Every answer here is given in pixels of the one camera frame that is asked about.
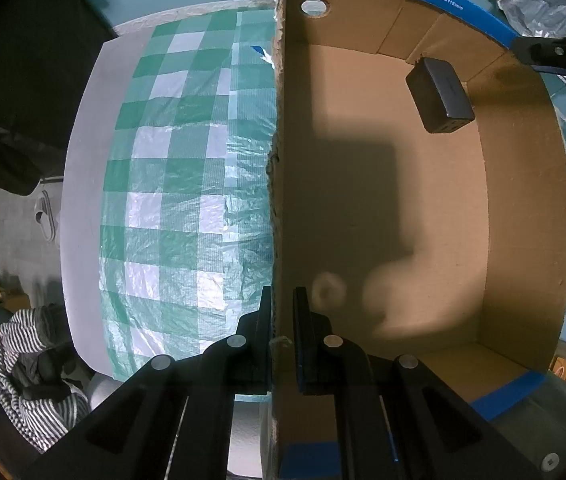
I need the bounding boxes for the striped grey white cloth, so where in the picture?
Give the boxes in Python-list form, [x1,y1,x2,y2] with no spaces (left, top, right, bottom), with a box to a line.
[0,309,92,453]

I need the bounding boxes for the white slipper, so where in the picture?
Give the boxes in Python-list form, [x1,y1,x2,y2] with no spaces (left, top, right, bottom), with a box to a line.
[34,194,58,242]

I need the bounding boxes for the green white checked tablecloth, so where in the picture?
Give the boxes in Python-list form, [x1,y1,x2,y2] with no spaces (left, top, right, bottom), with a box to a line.
[99,7,566,402]

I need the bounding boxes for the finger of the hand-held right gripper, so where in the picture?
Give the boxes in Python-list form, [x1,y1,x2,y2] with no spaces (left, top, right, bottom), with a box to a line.
[513,34,566,86]

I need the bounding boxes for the brown cardboard box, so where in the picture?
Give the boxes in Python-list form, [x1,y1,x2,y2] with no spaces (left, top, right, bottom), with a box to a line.
[265,0,566,480]

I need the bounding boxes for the silver foil bag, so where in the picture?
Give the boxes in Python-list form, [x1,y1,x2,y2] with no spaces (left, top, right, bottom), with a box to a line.
[497,0,566,127]

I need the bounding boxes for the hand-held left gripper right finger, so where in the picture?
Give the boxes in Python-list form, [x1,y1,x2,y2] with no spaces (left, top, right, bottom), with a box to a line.
[294,286,556,480]

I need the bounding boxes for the black power adapter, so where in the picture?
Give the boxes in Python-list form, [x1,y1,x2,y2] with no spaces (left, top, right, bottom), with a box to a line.
[405,57,476,135]

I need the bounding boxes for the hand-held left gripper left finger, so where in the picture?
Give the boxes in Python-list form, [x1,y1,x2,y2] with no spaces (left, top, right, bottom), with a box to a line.
[19,286,274,480]

